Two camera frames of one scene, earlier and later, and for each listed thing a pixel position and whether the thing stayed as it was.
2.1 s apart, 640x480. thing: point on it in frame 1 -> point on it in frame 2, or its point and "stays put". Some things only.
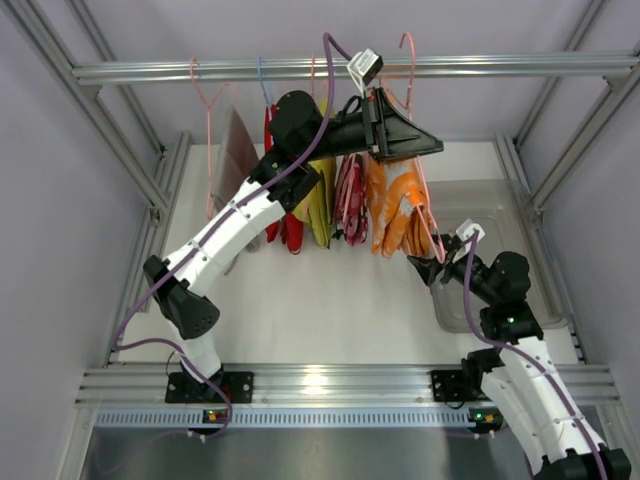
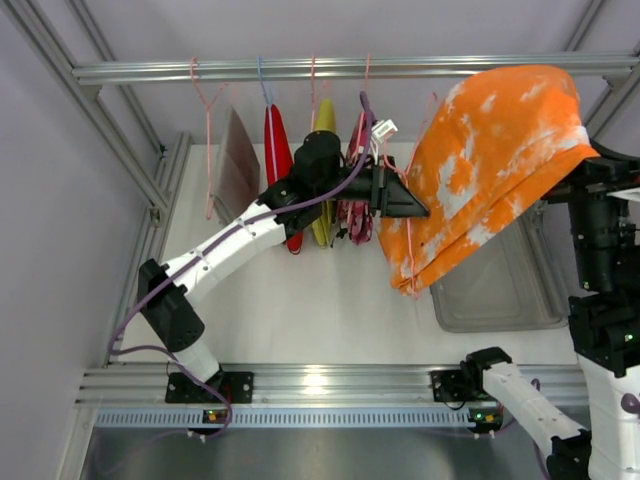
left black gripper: (376, 125) -> (378, 190)
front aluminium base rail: (319, 385) stays put
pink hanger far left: (208, 103) stays put
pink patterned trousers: (350, 203) stays put
